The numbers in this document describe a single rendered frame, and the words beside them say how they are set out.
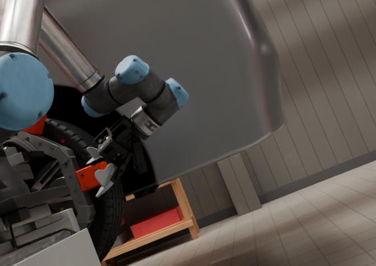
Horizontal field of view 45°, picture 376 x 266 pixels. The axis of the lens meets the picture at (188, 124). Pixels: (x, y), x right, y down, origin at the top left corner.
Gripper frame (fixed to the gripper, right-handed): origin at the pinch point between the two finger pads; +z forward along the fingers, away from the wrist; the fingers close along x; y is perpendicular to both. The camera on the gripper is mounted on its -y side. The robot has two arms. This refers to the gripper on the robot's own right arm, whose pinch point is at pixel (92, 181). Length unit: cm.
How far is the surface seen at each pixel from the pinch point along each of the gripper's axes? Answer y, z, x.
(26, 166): 9.6, 13.8, -15.8
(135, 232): -273, 142, -284
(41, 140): 4.4, 11.5, -32.5
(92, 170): -9.8, 5.3, -20.2
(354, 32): -333, -211, -345
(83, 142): -8.3, 4.4, -34.9
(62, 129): -1.3, 6.6, -39.4
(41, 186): -8.4, 25.8, -33.5
